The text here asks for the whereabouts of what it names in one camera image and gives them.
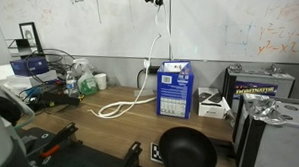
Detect black clamp with orange handle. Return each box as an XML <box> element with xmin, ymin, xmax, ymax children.
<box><xmin>39</xmin><ymin>121</ymin><xmax>80</xmax><ymax>160</ymax></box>
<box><xmin>112</xmin><ymin>141</ymin><xmax>144</xmax><ymax>167</ymax></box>

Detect black power strip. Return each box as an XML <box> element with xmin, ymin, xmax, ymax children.
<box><xmin>142</xmin><ymin>65</ymin><xmax>162</xmax><ymax>76</ymax></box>

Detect thin white rope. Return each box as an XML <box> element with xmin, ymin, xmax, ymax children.
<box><xmin>84</xmin><ymin>2</ymin><xmax>176</xmax><ymax>121</ymax></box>

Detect clear plastic water bottle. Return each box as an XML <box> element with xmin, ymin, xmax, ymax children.
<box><xmin>65</xmin><ymin>70</ymin><xmax>80</xmax><ymax>98</ymax></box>

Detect blue cardboard box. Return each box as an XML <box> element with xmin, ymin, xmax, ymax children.
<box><xmin>154</xmin><ymin>60</ymin><xmax>197</xmax><ymax>121</ymax></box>

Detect grey battery with Dominator label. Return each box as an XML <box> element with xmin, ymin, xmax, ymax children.
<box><xmin>221</xmin><ymin>63</ymin><xmax>298</xmax><ymax>114</ymax></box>

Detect black power strip cable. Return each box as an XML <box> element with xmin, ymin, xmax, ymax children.
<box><xmin>136</xmin><ymin>69</ymin><xmax>148</xmax><ymax>89</ymax></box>

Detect whiteboard panel, orange formulas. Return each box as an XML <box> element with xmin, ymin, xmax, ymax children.
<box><xmin>169</xmin><ymin>0</ymin><xmax>299</xmax><ymax>69</ymax></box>

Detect green liquid spray bottle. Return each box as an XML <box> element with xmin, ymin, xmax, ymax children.
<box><xmin>72</xmin><ymin>58</ymin><xmax>99</xmax><ymax>96</ymax></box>

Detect stack of white boxes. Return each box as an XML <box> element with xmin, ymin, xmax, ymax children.
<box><xmin>3</xmin><ymin>70</ymin><xmax>59</xmax><ymax>92</ymax></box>

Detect large crumpled foil sheet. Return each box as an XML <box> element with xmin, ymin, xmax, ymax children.
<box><xmin>244</xmin><ymin>92</ymin><xmax>289</xmax><ymax>127</ymax></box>

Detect black picture frame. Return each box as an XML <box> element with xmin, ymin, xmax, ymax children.
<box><xmin>18</xmin><ymin>21</ymin><xmax>44</xmax><ymax>54</ymax></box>

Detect small black upright panel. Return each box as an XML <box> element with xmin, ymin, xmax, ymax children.
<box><xmin>15</xmin><ymin>38</ymin><xmax>34</xmax><ymax>60</ymax></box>

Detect grey rounded machine housing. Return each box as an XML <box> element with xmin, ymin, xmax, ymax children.
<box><xmin>0</xmin><ymin>78</ymin><xmax>38</xmax><ymax>167</ymax></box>

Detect whiteboard panel, black handwriting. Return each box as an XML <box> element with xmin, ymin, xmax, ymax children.
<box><xmin>0</xmin><ymin>0</ymin><xmax>173</xmax><ymax>65</ymax></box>

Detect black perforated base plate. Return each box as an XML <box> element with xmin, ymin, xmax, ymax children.
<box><xmin>15</xmin><ymin>122</ymin><xmax>153</xmax><ymax>167</ymax></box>

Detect white paper cup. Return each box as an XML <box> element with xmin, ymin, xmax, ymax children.
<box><xmin>93</xmin><ymin>72</ymin><xmax>109</xmax><ymax>91</ymax></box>

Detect dark blue device box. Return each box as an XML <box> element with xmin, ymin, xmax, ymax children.
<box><xmin>10</xmin><ymin>56</ymin><xmax>50</xmax><ymax>78</ymax></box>

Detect tangle of black cables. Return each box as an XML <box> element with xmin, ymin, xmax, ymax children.
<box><xmin>24</xmin><ymin>47</ymin><xmax>77</xmax><ymax>86</ymax></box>

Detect black white fiducial tag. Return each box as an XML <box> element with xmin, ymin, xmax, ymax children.
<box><xmin>149</xmin><ymin>141</ymin><xmax>165</xmax><ymax>166</ymax></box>

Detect small white product box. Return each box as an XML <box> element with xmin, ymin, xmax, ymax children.
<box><xmin>197</xmin><ymin>86</ymin><xmax>232</xmax><ymax>121</ymax></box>

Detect small crumpled foil piece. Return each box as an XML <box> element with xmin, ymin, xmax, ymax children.
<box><xmin>265</xmin><ymin>63</ymin><xmax>283</xmax><ymax>74</ymax></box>
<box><xmin>228</xmin><ymin>63</ymin><xmax>244</xmax><ymax>74</ymax></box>

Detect white wall plug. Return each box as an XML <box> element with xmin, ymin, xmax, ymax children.
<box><xmin>143</xmin><ymin>57</ymin><xmax>152</xmax><ymax>70</ymax></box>

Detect large grey black battery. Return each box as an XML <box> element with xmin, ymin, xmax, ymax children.
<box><xmin>230</xmin><ymin>91</ymin><xmax>299</xmax><ymax>167</ymax></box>

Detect black frying pan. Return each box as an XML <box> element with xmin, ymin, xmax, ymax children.
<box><xmin>157</xmin><ymin>125</ymin><xmax>238</xmax><ymax>167</ymax></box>

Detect black handheld tool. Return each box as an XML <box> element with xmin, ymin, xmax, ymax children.
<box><xmin>28</xmin><ymin>90</ymin><xmax>82</xmax><ymax>112</ymax></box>

